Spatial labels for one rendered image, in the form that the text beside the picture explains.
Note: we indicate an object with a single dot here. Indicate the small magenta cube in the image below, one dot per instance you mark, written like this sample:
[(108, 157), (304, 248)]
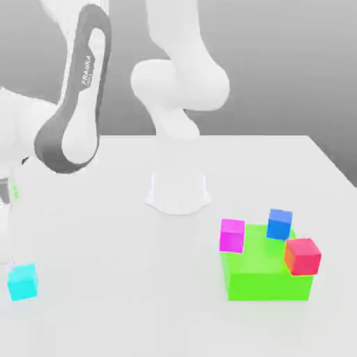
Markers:
[(232, 236)]

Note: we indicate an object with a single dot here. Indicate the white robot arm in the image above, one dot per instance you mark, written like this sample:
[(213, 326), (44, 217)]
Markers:
[(178, 83)]

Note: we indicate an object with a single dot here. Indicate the small cyan cube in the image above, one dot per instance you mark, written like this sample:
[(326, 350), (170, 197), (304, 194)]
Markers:
[(23, 282)]

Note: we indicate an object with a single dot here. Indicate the small blue cube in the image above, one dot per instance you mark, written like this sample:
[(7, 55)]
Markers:
[(279, 224)]

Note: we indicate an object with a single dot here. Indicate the large green box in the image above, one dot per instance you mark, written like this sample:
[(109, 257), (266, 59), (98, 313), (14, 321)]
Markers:
[(265, 279)]

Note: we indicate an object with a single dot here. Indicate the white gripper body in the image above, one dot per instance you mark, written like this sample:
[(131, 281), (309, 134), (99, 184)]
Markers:
[(5, 237)]

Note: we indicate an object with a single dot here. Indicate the small red cube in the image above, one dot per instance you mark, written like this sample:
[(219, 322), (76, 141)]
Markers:
[(304, 257)]

